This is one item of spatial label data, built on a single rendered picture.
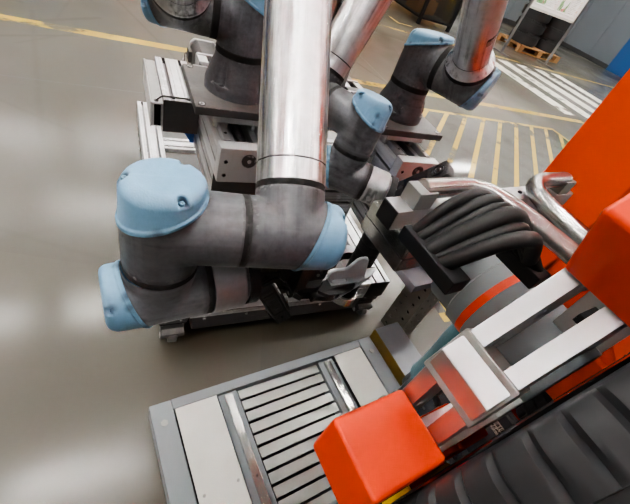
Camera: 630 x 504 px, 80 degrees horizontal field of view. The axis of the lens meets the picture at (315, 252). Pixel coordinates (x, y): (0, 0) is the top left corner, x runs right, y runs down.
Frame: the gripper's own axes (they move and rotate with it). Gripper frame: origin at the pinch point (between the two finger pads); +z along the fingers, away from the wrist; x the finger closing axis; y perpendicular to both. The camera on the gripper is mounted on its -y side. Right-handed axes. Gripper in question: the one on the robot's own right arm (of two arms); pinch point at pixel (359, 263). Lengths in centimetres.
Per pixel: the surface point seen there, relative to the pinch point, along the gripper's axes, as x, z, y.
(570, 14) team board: 507, 858, 16
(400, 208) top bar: -3.9, -3.3, 14.9
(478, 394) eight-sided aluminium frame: -25.2, -9.7, 13.2
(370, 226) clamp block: -0.4, -2.5, 8.7
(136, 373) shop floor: 35, -28, -83
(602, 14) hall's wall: 745, 1413, 32
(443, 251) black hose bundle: -11.9, -3.6, 15.7
